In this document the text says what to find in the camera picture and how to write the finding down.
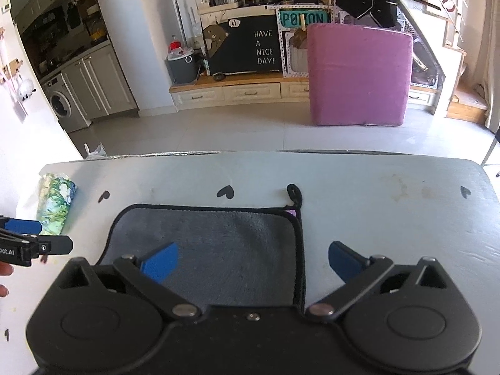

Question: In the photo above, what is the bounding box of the silver washing machine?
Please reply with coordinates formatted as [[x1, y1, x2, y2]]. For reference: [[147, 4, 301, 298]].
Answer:
[[40, 73, 93, 133]]

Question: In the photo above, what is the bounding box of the low cream drawer cabinet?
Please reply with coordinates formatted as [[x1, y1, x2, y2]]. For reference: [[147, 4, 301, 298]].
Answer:
[[169, 73, 435, 107]]

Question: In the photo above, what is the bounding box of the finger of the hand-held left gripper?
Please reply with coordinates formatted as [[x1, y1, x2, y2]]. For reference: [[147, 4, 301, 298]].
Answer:
[[0, 215, 43, 243], [21, 236, 73, 268]]

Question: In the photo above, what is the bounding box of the floral print tissue pack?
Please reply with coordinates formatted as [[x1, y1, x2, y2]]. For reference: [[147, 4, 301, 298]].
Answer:
[[36, 173, 78, 237]]

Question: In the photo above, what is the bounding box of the grey towel with black trim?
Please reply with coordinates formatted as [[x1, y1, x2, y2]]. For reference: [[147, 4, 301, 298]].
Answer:
[[96, 183, 306, 315]]

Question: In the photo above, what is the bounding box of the white plastic bag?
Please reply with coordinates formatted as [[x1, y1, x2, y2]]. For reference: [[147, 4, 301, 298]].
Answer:
[[83, 142, 107, 160]]

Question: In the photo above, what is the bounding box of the grey kitchen cabinet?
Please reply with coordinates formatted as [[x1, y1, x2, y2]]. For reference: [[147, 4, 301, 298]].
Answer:
[[60, 44, 140, 126]]

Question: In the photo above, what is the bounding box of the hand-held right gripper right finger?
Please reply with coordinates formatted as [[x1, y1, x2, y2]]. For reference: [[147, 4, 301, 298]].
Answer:
[[305, 241, 448, 322]]

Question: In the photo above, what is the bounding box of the white sheep toy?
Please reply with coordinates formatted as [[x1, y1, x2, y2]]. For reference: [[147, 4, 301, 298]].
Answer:
[[17, 79, 37, 103]]

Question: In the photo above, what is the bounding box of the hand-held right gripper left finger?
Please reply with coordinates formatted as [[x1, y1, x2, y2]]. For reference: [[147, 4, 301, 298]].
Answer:
[[58, 242, 201, 320]]

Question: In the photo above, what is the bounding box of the person's left hand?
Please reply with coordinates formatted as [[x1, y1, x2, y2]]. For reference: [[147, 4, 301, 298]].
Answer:
[[0, 262, 13, 298]]

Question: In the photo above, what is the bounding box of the white heart print table cover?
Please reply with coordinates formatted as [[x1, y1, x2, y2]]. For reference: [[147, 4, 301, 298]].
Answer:
[[0, 150, 500, 375]]

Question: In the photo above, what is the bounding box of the pink cushion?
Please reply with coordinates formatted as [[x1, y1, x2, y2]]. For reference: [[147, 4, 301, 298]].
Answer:
[[307, 23, 414, 127]]

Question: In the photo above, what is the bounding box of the wooden staircase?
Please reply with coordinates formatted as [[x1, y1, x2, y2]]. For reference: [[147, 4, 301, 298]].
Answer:
[[397, 0, 493, 123]]

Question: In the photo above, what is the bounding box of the grey bin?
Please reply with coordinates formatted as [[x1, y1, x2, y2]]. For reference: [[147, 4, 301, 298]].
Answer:
[[166, 50, 200, 85]]

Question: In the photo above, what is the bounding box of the teal sign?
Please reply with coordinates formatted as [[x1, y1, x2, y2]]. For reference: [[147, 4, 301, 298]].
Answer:
[[277, 7, 329, 31]]

